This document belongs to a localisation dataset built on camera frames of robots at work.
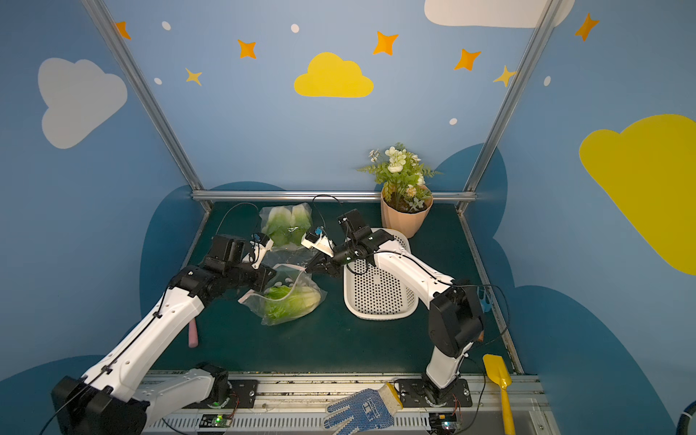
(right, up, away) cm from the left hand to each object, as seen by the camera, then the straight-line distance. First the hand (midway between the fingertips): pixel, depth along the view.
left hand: (278, 269), depth 78 cm
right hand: (+11, +1, 0) cm, 11 cm away
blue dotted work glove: (+27, -37, -6) cm, 46 cm away
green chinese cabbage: (+2, -10, +2) cm, 11 cm away
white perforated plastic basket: (+30, -11, +17) cm, 36 cm away
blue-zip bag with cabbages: (-4, +14, +27) cm, 31 cm away
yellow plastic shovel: (+64, -30, -1) cm, 71 cm away
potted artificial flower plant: (+42, +23, +26) cm, 55 cm away
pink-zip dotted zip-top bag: (+2, -3, +5) cm, 6 cm away
